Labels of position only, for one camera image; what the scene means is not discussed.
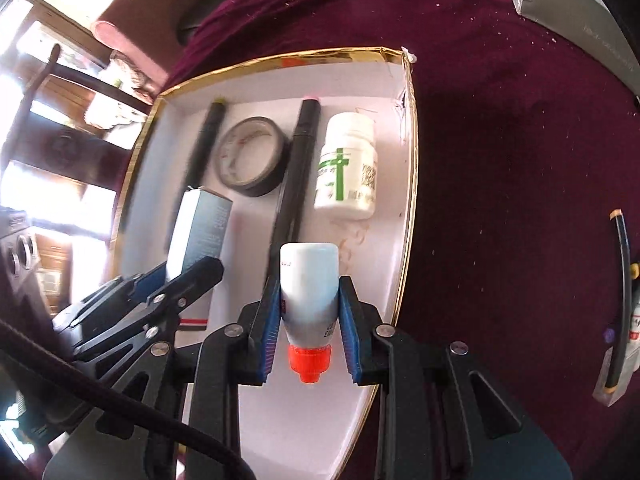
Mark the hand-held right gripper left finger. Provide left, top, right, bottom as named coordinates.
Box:
left=42, top=276, right=282, bottom=480

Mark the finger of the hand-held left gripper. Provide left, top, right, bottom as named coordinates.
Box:
left=72, top=257, right=225, bottom=386
left=52, top=262, right=169, bottom=336

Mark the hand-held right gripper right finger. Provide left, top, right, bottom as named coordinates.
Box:
left=337, top=275, right=573, bottom=480

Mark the grey box with red end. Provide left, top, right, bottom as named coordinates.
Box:
left=164, top=185, right=233, bottom=333

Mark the white glue bottle orange cap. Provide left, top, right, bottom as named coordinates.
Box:
left=279, top=241, right=341, bottom=385

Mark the white tray with gold rim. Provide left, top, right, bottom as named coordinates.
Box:
left=107, top=46, right=418, bottom=480

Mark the black marker with yellow ends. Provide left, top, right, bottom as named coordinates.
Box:
left=602, top=209, right=633, bottom=393

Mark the black tape roll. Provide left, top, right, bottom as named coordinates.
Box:
left=212, top=116, right=291, bottom=198

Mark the black marker with ochre end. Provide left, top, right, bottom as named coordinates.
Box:
left=167, top=100, right=227, bottom=251

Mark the white bottle with green cross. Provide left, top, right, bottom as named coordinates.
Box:
left=313, top=111, right=377, bottom=221

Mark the black marker with pink end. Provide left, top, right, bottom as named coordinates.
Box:
left=267, top=94, right=323, bottom=281

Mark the dark wooden chair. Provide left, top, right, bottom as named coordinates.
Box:
left=0, top=45, right=151, bottom=176

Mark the maroon tablecloth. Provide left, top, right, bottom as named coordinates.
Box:
left=165, top=0, right=640, bottom=480

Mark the pink upholstered chair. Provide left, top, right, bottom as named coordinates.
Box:
left=90, top=0, right=171, bottom=91

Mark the black sofa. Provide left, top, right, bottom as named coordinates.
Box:
left=175, top=0, right=261, bottom=46

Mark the small white box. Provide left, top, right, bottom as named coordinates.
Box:
left=592, top=345, right=640, bottom=406

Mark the large grey cardboard box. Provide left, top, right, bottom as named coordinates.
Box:
left=492, top=0, right=640, bottom=98

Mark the black cable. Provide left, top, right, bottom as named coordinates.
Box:
left=0, top=317, right=256, bottom=480

